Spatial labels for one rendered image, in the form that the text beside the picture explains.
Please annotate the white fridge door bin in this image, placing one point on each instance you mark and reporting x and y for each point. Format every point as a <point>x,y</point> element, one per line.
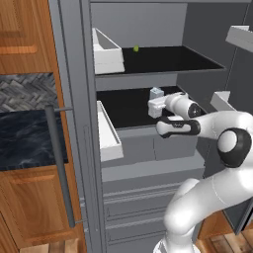
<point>107,54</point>
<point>240,36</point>
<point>108,138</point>
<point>221,99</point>

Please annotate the pale blue milk carton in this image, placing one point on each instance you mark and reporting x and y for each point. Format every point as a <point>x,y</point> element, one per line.
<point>155,93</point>

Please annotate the grey fridge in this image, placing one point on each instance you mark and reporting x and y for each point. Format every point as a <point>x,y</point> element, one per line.
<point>141,23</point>

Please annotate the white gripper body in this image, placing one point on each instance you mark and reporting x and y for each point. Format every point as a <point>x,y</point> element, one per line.
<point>155,107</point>

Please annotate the black fridge shelf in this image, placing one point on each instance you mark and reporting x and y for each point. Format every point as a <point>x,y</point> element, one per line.
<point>168,59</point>
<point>128,105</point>

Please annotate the small green lime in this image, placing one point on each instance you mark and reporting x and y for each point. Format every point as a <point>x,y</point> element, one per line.
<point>135,48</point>

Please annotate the wooden base cupboard door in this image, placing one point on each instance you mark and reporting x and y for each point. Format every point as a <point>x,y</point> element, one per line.
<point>33,201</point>

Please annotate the grey freezer drawer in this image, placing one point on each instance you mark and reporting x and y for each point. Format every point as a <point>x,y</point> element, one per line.
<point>138,204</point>
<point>135,230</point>

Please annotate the grey fridge crisper drawer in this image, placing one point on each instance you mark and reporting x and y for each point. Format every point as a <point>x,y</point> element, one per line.
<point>174,146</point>
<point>136,145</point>

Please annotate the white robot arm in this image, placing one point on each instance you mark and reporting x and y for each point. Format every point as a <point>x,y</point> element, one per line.
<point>210,194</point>

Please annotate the wooden wall cupboard door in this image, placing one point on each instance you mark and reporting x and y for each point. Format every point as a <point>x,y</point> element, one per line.
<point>23,33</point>

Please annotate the wooden base cupboard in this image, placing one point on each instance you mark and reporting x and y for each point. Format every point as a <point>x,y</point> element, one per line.
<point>217,230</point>

